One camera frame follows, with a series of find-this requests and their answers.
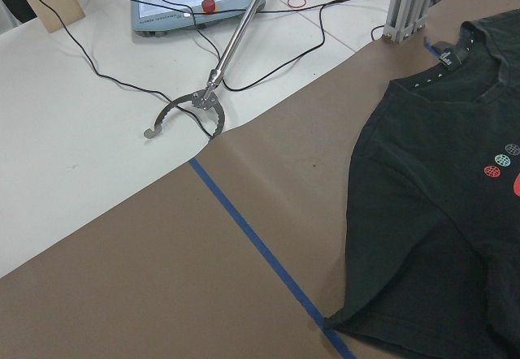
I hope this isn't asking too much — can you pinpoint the black graphic t-shirt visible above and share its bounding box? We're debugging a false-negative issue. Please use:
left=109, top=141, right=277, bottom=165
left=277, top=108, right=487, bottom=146
left=324, top=10, right=519, bottom=358

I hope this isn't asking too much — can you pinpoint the metal reacher grabber tool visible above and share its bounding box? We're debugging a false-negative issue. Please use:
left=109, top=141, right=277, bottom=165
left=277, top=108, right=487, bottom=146
left=144, top=0, right=262, bottom=140

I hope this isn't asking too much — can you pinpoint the red rubber band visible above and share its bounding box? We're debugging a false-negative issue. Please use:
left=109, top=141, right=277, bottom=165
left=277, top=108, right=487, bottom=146
left=287, top=0, right=307, bottom=9

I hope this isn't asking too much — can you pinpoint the black cable on white table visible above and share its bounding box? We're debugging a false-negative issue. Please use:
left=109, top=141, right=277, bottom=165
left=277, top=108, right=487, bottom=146
left=7, top=0, right=397, bottom=141

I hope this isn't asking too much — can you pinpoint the aluminium profile post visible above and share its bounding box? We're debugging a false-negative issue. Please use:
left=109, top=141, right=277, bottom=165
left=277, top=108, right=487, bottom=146
left=383, top=0, right=431, bottom=43

